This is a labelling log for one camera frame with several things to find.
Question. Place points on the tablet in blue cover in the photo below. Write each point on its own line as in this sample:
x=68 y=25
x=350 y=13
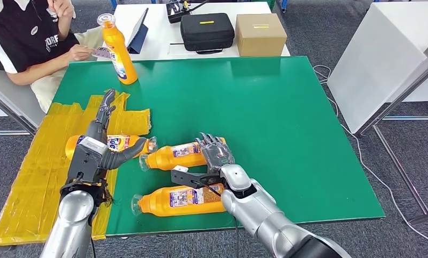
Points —
x=139 y=39

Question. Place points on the smartphone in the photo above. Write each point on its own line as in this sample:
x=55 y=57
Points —
x=102 y=53

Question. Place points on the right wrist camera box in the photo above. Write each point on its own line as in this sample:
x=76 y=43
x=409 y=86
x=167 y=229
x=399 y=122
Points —
x=185 y=178

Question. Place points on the white table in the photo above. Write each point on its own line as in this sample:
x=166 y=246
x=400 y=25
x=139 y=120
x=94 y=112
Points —
x=160 y=35
x=377 y=60

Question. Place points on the black zip case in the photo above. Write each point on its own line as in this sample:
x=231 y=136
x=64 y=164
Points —
x=206 y=34

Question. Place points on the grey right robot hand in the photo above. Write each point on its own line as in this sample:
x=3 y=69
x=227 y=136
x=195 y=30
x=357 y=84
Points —
x=217 y=156

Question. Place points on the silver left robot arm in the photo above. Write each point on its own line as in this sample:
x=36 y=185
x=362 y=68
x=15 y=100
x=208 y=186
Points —
x=71 y=224

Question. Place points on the yellow taped sheet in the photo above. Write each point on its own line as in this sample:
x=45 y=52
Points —
x=39 y=178

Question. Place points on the cardboard box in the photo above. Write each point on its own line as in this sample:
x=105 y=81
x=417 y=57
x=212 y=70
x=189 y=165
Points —
x=260 y=37

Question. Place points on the black screen device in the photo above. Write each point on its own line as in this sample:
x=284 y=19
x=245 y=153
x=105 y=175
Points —
x=176 y=11

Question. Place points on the grey metal frame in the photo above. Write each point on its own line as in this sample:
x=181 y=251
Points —
x=395 y=100

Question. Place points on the green table board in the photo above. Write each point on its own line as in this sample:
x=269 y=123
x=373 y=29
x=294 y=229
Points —
x=306 y=142

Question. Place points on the person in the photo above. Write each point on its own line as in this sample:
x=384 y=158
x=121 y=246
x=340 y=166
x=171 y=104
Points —
x=18 y=39

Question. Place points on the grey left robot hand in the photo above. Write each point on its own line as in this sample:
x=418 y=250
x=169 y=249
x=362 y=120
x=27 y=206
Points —
x=105 y=128

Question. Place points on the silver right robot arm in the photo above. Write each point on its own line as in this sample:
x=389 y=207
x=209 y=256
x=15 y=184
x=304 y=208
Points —
x=263 y=220

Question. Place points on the orange detergent bottle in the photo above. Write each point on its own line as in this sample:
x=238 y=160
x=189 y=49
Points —
x=156 y=204
x=171 y=158
x=119 y=142
x=119 y=53

